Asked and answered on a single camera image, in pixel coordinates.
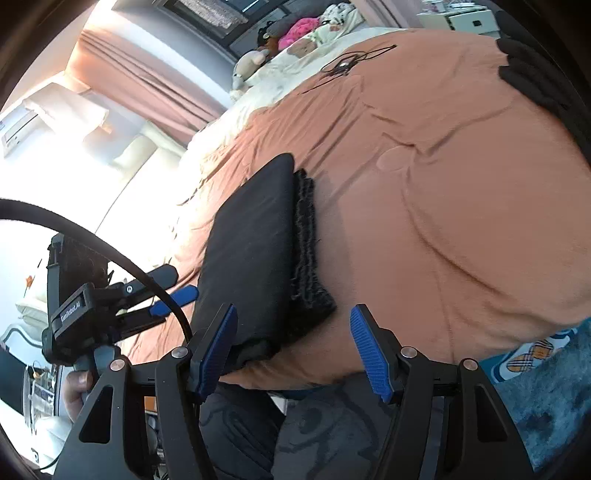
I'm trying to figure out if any left hand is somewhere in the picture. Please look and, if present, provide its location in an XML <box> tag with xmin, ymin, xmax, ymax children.
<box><xmin>62</xmin><ymin>371</ymin><xmax>94</xmax><ymax>422</ymax></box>

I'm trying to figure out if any pink plush toy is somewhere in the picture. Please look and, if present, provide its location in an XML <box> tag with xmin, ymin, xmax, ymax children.
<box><xmin>279</xmin><ymin>17</ymin><xmax>320</xmax><ymax>51</ymax></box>

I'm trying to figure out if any black cable loop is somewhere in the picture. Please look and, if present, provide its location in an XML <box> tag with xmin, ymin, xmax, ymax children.
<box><xmin>0</xmin><ymin>197</ymin><xmax>195</xmax><ymax>345</ymax></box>

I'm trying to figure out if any beige plush toy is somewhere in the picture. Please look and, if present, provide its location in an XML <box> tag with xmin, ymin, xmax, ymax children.
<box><xmin>229</xmin><ymin>48</ymin><xmax>270</xmax><ymax>101</ymax></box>

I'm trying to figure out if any stack of black clothes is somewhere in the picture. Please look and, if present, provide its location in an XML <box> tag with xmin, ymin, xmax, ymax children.
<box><xmin>495</xmin><ymin>10</ymin><xmax>590</xmax><ymax>164</ymax></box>

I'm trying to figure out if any cream patterned bedsheet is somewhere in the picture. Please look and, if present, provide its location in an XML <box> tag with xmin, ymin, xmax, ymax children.
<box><xmin>187</xmin><ymin>9</ymin><xmax>397</xmax><ymax>154</ymax></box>

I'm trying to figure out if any black cable on bed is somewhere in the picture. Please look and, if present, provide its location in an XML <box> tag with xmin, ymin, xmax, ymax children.
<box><xmin>301</xmin><ymin>44</ymin><xmax>399</xmax><ymax>96</ymax></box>

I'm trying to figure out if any orange fleece blanket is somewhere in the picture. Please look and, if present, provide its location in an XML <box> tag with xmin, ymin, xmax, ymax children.
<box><xmin>124</xmin><ymin>28</ymin><xmax>591</xmax><ymax>391</ymax></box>

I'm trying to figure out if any pink curtain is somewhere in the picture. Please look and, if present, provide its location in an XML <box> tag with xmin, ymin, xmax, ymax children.
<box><xmin>66</xmin><ymin>29</ymin><xmax>225</xmax><ymax>145</ymax></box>

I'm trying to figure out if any black denim pant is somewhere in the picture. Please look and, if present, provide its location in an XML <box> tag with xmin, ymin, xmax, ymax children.
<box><xmin>191</xmin><ymin>153</ymin><xmax>337</xmax><ymax>373</ymax></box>

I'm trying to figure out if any white bedside cabinet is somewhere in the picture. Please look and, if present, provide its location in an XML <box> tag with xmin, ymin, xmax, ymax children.
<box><xmin>417</xmin><ymin>5</ymin><xmax>500</xmax><ymax>38</ymax></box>

